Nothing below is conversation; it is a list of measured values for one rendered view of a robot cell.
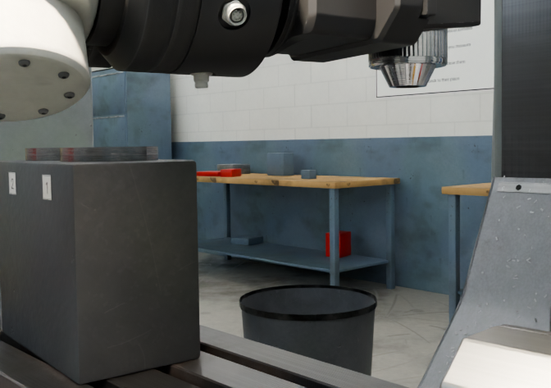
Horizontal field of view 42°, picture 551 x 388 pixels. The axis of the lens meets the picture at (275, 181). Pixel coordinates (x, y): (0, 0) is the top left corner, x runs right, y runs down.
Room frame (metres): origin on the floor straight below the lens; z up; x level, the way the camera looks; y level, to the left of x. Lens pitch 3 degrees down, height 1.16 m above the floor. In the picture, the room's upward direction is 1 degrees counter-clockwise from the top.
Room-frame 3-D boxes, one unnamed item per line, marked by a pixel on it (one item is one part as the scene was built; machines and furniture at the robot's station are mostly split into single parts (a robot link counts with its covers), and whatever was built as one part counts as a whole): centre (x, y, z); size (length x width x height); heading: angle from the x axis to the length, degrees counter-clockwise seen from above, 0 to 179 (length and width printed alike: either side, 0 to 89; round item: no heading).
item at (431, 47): (0.43, -0.08, 1.23); 0.05 x 0.05 x 0.06
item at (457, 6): (0.40, -0.10, 1.24); 0.06 x 0.02 x 0.03; 119
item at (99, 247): (0.71, 0.19, 1.06); 0.22 x 0.12 x 0.20; 37
